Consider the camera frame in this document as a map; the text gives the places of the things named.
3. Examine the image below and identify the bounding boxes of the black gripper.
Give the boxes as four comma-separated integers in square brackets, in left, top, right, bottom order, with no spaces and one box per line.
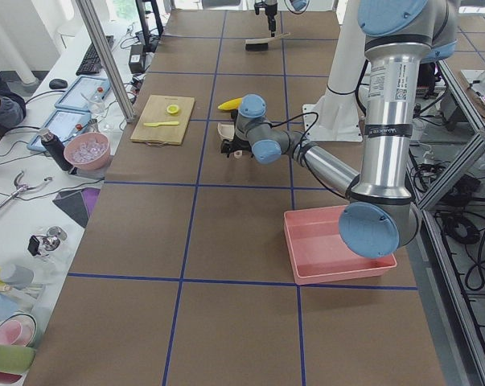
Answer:
[220,110,252,157]
[266,13,276,32]

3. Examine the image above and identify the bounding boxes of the yellow toy corn cob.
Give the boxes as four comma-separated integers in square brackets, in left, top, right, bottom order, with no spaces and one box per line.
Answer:
[217,97,243,111]

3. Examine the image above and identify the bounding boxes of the pink plastic bin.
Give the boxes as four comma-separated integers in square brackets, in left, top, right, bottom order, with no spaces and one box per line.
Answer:
[284,205,397,285]

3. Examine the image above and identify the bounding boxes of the yellow plastic toy knife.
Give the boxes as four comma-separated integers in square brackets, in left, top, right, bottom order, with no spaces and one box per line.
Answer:
[142,121,180,129]

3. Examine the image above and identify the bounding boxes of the yellow toy lemon slices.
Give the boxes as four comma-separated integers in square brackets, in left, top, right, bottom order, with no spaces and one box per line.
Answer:
[166,104,181,115]

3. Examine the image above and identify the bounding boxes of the bamboo cutting board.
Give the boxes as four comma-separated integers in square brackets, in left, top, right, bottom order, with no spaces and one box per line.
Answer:
[130,95,195,146]

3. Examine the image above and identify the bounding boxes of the black power adapter box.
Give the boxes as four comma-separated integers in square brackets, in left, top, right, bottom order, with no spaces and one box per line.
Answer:
[128,44,146,74]

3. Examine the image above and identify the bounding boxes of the pink bowl with clear items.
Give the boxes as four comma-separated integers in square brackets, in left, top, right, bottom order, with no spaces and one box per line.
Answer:
[64,132,110,170]

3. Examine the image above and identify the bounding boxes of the blue cased tablet upper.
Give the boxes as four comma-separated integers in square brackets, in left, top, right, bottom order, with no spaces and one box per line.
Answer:
[54,75,110,111]

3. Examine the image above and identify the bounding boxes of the blue cased tablet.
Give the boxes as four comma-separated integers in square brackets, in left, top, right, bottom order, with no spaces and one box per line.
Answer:
[27,109,91,152]
[54,75,110,111]

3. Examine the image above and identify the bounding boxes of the purple and grey cloth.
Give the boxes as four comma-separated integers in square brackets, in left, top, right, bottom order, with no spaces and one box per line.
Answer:
[52,187,101,228]

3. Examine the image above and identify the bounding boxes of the black computer keyboard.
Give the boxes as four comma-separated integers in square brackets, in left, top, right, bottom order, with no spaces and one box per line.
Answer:
[76,43,103,76]

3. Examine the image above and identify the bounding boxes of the blue cased tablet lower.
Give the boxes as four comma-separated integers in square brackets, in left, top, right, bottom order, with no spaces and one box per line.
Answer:
[27,109,91,152]

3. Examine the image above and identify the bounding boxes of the black water bottle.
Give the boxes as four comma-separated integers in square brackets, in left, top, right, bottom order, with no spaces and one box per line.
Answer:
[39,128,72,171]

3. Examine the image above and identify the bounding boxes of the black computer mouse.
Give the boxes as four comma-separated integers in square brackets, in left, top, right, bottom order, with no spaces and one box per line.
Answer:
[48,78,68,90]

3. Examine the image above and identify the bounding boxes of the metal tongs tool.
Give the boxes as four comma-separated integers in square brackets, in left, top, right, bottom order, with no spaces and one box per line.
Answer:
[0,170,53,210]

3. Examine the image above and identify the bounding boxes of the person in dark sleeve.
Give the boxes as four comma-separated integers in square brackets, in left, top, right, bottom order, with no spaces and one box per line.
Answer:
[0,76,27,130]

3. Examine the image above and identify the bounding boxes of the grey plastic cup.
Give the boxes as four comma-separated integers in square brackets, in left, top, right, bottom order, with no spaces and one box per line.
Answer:
[0,263,34,288]

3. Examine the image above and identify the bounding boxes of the green plastic cup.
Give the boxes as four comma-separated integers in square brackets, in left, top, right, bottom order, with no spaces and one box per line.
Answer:
[0,345,36,375]

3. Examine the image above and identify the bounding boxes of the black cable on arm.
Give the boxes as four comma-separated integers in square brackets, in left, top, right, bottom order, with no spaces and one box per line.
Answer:
[268,112,320,162]

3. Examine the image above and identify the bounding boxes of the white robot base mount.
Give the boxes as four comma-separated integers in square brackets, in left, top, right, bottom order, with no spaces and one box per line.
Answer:
[303,0,365,142]

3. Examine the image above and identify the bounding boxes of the aluminium frame post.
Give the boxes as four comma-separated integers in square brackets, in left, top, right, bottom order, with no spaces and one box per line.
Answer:
[76,0,136,123]

